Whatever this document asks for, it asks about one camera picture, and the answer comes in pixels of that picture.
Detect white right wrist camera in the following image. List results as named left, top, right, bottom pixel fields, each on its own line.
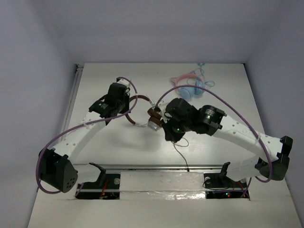
left=153, top=100, right=169, bottom=115

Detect light blue headphone cable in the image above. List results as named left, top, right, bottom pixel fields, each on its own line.
left=187, top=62, right=216, bottom=93

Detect aluminium left side rail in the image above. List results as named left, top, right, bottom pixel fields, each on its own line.
left=59, top=63, right=85, bottom=133

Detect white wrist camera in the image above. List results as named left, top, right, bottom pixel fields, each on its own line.
left=153, top=100, right=169, bottom=115
left=116, top=78, right=130, bottom=87

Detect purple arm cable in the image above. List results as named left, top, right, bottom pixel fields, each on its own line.
left=36, top=76, right=139, bottom=199
left=155, top=85, right=273, bottom=198

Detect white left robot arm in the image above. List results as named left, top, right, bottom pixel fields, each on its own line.
left=36, top=78, right=132, bottom=194

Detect brown silver headphones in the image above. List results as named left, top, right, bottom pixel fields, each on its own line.
left=125, top=95, right=162, bottom=131

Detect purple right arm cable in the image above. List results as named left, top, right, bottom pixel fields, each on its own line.
left=155, top=85, right=273, bottom=198

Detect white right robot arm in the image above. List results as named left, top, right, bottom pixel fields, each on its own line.
left=161, top=98, right=293, bottom=187

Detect pink blue cat-ear headphones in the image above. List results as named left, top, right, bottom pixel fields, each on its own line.
left=170, top=73, right=205, bottom=100

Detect aluminium front rail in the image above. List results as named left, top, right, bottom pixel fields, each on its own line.
left=76, top=163, right=264, bottom=170

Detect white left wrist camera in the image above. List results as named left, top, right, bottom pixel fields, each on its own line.
left=116, top=78, right=130, bottom=87

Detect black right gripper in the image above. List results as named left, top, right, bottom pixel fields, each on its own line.
left=161, top=113, right=192, bottom=142

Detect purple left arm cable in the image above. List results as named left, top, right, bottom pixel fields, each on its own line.
left=36, top=76, right=139, bottom=199

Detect aluminium rail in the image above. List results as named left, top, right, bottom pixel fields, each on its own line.
left=59, top=63, right=85, bottom=133
left=76, top=163, right=264, bottom=170

